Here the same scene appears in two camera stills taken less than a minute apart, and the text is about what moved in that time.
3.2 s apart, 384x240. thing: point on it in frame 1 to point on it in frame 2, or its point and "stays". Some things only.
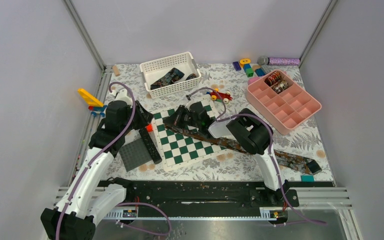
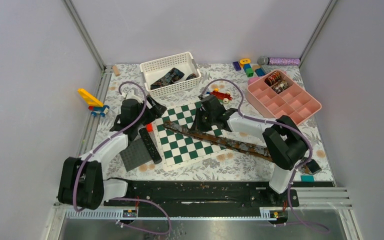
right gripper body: x=184 y=117 to x=204 y=121
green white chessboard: x=177 y=149 stays
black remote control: x=150 y=145 stays
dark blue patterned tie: x=172 y=75 stays
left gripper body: x=140 y=120 to x=150 y=115
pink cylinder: x=252 y=79 stays
